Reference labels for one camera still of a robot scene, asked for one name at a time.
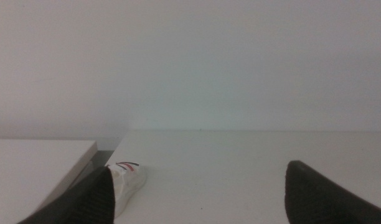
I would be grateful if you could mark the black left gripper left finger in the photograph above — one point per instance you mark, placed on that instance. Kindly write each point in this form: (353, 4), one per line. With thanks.
(87, 202)

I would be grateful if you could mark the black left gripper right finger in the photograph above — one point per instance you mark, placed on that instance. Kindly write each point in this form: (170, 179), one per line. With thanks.
(318, 202)

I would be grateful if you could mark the white side table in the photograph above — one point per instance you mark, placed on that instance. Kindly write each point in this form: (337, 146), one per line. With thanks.
(28, 168)

